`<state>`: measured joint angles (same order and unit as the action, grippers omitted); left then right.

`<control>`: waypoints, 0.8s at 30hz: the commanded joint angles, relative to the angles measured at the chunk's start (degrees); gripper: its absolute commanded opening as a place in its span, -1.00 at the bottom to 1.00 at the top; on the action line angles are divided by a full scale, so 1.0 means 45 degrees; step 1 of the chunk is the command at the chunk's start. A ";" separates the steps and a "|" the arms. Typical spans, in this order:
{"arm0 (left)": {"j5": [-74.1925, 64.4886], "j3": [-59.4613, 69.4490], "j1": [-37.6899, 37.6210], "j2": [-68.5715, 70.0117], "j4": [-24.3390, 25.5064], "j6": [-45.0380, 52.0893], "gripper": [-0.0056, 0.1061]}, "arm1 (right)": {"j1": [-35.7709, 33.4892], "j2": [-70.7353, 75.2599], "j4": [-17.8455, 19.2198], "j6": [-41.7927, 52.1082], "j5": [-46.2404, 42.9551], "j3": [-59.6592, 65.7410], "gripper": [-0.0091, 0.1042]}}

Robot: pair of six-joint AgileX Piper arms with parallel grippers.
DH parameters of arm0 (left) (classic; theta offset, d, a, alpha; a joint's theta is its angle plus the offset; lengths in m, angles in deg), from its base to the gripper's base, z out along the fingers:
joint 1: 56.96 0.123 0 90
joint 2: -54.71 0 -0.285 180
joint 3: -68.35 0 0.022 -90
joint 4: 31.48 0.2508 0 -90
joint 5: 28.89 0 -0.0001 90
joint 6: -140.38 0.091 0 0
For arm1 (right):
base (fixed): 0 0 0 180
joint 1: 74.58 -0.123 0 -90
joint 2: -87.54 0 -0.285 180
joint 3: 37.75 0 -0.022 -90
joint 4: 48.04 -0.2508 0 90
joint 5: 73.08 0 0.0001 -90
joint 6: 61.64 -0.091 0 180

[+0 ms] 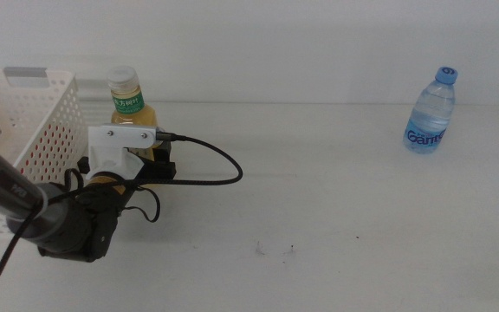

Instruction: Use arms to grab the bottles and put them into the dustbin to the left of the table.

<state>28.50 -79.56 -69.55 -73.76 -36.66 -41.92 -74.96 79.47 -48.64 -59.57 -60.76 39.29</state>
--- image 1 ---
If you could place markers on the clear water bottle blue cap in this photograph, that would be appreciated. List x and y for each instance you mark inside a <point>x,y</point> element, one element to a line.
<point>429,117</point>

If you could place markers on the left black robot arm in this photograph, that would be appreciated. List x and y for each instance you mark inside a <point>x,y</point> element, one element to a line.
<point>7,186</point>

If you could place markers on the yellow tea bottle green label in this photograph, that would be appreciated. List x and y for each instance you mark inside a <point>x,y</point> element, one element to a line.
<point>126,104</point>

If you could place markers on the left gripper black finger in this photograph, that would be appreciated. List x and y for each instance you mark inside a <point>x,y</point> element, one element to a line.
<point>165,151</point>

